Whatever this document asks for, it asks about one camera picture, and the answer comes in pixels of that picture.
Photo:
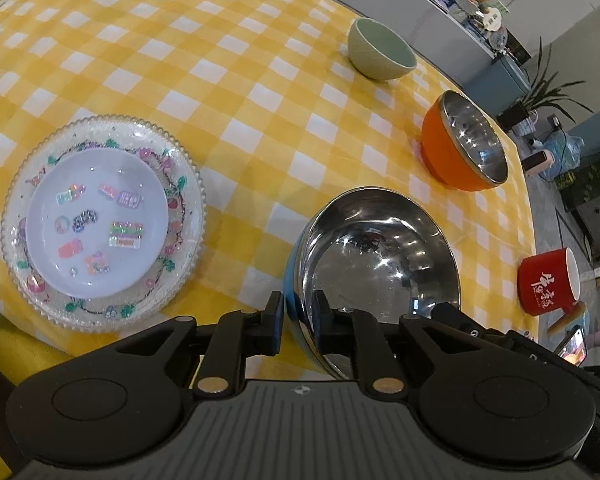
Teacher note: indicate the orange steel bowl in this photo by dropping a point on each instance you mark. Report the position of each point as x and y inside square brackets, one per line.
[447, 150]

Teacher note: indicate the grey stone television cabinet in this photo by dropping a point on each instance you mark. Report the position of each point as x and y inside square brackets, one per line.
[420, 5]

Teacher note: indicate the small white sticker plate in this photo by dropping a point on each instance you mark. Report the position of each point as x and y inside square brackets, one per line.
[100, 180]

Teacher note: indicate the red mug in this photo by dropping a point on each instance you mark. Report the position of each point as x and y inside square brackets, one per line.
[545, 285]

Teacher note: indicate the white round sign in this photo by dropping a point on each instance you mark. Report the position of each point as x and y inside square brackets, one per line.
[493, 20]

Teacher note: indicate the tall potted plant black pot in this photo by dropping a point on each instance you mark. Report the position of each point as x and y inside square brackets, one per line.
[545, 85]

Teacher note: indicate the yellow checked tablecloth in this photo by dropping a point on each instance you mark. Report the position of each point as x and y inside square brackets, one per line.
[230, 85]

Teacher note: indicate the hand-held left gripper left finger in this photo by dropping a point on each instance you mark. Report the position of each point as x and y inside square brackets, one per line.
[279, 325]

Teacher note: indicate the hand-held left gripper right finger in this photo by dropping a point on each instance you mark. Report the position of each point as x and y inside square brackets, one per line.
[322, 325]

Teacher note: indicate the pink space heater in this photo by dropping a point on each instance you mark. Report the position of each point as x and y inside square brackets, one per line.
[538, 162]

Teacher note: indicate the white fruit print plate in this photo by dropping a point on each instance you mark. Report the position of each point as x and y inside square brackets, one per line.
[145, 296]

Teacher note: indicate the blue grey trash bin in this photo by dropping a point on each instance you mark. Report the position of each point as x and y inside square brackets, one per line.
[497, 80]

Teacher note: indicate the green ceramic bowl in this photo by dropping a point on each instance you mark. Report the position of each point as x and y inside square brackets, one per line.
[375, 60]

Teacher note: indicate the leafy green plants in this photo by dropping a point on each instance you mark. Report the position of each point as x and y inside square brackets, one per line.
[595, 180]

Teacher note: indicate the blue steel bowl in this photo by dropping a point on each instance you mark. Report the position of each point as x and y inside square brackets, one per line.
[380, 260]

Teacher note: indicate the blue plastic bag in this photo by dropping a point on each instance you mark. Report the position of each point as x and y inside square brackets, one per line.
[567, 152]

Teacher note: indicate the smartphone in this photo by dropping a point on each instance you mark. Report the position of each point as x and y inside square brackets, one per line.
[575, 347]

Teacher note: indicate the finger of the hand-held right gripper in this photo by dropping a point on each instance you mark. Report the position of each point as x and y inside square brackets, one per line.
[472, 327]

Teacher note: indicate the clear glass plate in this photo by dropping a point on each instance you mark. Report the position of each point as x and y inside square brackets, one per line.
[95, 126]

